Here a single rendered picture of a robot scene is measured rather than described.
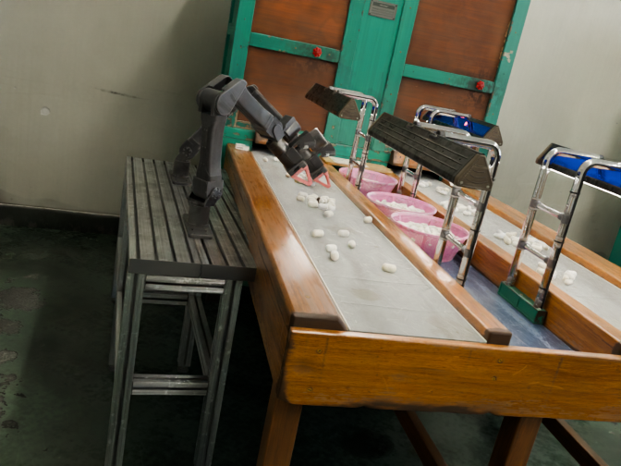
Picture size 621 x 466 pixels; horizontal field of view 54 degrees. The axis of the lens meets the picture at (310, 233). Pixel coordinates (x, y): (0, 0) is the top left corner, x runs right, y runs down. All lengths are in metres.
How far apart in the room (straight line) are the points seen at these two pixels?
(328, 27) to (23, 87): 1.66
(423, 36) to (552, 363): 1.99
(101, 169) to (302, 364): 2.65
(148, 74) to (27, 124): 0.70
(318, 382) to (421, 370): 0.21
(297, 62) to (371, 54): 0.36
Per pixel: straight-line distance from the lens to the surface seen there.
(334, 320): 1.18
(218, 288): 1.62
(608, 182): 1.77
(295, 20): 2.89
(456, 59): 3.13
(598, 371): 1.48
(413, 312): 1.37
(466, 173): 1.24
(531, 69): 4.41
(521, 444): 1.56
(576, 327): 1.63
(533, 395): 1.42
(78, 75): 3.59
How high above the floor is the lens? 1.23
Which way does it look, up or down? 16 degrees down
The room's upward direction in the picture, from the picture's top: 11 degrees clockwise
